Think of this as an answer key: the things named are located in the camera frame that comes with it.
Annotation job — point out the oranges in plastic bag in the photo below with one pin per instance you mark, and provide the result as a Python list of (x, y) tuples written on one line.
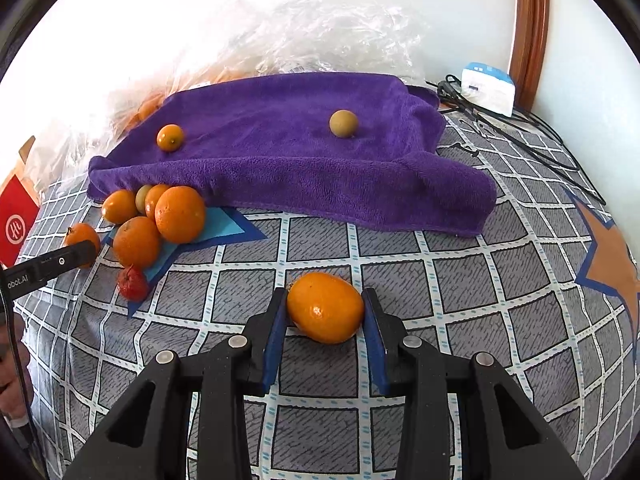
[(145, 110)]

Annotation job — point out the small red fruit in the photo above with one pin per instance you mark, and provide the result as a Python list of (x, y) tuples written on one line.
[(132, 284)]

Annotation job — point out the orange with leafy stem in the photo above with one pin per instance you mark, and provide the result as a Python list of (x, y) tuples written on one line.
[(81, 235)]

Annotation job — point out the small orange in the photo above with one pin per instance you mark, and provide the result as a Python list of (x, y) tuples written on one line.
[(170, 137), (153, 196), (116, 206)]

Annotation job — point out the person's left hand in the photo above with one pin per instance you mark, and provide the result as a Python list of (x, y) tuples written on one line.
[(7, 375)]

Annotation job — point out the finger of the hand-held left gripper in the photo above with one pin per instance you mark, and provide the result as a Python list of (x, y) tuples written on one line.
[(67, 257)]

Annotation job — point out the purple towel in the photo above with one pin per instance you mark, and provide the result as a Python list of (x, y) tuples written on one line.
[(280, 160)]

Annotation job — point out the brown wooden door frame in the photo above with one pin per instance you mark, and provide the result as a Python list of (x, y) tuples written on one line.
[(530, 35)]

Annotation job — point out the white and blue tissue pack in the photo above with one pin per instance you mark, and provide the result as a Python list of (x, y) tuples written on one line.
[(487, 89)]

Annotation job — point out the greenish brown round fruit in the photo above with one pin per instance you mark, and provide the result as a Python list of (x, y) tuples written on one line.
[(141, 199), (343, 123)]

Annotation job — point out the small clear plastic bag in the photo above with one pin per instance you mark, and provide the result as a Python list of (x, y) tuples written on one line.
[(85, 135)]

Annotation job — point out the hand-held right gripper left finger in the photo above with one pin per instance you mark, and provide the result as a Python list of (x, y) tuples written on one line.
[(274, 342)]

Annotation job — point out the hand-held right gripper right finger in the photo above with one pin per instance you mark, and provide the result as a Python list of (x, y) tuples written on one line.
[(375, 347)]

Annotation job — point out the large clear plastic bag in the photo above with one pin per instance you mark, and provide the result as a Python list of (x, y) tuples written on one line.
[(325, 35)]

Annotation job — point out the red box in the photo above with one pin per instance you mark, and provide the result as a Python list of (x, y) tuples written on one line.
[(20, 215)]

